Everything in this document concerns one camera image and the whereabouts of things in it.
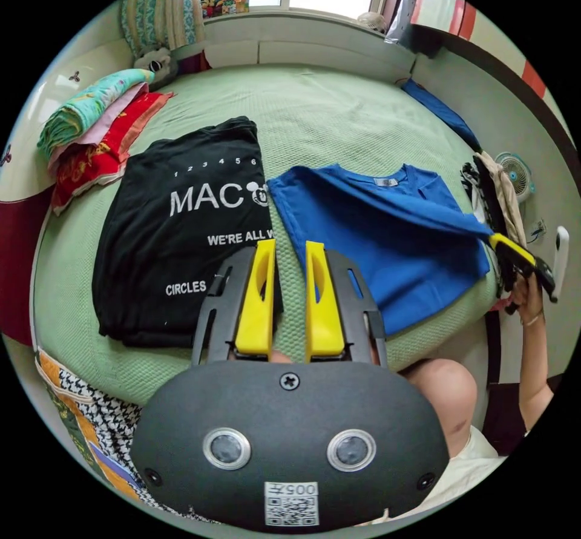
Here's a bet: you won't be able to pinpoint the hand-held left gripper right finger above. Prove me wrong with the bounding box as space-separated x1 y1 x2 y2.
304 240 346 362

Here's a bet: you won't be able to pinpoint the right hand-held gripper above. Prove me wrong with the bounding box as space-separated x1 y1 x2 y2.
488 233 559 314

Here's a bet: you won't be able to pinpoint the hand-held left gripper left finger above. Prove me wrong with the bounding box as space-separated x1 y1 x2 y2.
234 239 277 357

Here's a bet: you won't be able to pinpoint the blue t-shirt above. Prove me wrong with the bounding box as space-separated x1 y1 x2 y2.
266 162 496 338

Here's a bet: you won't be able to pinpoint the person's right forearm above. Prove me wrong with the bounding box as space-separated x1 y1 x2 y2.
517 314 556 433

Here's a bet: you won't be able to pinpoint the black t-shirt with white print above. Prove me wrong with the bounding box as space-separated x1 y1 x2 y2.
91 115 285 349

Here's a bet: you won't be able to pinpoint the person's right hand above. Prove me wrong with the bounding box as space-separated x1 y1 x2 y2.
510 275 545 324

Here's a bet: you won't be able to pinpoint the pile of clothes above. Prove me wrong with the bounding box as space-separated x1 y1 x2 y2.
461 150 530 312

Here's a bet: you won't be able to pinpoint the small green fan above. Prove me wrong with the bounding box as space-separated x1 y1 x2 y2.
494 151 536 205

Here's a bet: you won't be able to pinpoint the person's body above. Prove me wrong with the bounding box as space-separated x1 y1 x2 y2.
363 358 509 527

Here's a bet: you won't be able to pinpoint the dark blue cloth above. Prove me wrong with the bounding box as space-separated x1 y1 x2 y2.
401 78 483 153

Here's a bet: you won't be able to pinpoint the bed with green mat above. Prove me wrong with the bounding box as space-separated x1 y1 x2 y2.
29 64 500 521

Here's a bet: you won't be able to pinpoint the pile of folded blankets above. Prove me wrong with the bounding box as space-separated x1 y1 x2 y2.
37 68 176 217

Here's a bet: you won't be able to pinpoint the grey plush toy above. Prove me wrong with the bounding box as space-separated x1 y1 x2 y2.
133 46 179 91

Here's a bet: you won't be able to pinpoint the colourful toys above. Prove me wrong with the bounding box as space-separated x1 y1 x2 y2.
199 0 251 20

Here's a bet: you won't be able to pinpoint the green patterned curtain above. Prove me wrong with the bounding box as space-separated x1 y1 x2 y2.
120 0 208 58

